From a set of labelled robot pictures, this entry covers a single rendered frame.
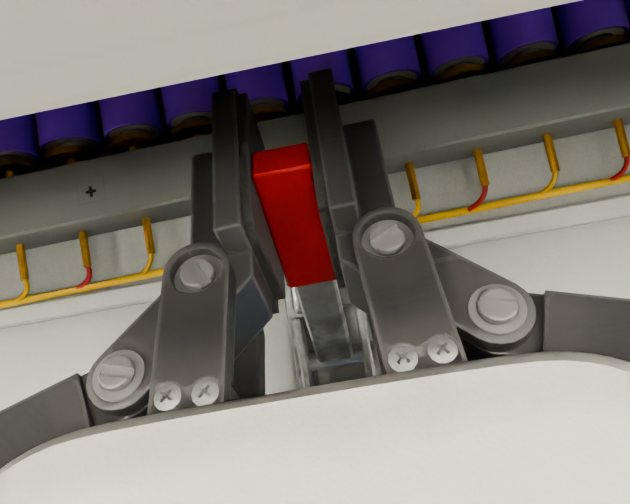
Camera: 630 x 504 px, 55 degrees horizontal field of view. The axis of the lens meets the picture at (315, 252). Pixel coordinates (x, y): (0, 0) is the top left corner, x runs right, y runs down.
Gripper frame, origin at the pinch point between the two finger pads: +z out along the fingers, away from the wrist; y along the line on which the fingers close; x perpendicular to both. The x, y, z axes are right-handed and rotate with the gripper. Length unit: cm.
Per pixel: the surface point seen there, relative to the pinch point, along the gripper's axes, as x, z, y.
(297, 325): -4.8, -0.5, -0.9
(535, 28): -1.6, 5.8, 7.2
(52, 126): -1.6, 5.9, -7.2
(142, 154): -2.0, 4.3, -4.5
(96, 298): -5.3, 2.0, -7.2
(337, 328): -4.2, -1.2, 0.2
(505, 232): -5.5, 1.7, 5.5
